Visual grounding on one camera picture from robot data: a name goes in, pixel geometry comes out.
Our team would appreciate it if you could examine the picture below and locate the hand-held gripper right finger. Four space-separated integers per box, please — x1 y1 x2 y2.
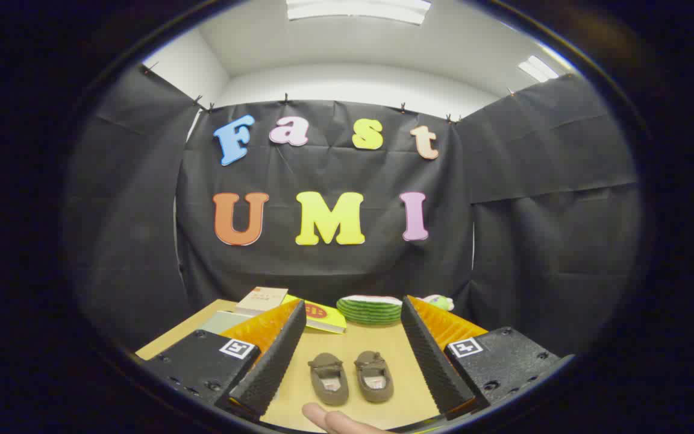
400 295 567 421

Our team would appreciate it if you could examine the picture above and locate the yellow book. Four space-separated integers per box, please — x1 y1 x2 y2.
281 294 348 334

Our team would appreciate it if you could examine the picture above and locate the beige book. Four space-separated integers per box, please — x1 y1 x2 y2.
236 287 289 315

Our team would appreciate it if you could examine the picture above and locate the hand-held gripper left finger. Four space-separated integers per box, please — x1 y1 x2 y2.
139 300 307 423

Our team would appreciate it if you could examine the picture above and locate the ceiling light panel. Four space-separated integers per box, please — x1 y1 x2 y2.
286 0 432 26
517 55 560 83

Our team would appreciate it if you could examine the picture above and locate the watermelon slice plush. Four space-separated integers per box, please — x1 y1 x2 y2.
336 295 404 326

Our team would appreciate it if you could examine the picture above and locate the brown fuzzy shoe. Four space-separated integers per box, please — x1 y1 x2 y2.
308 353 349 406
354 351 395 403

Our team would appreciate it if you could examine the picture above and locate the black backdrop cloth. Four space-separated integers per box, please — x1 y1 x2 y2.
67 63 643 356

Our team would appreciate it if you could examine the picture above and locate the pale green fabric storage box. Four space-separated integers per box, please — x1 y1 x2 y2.
199 310 254 336

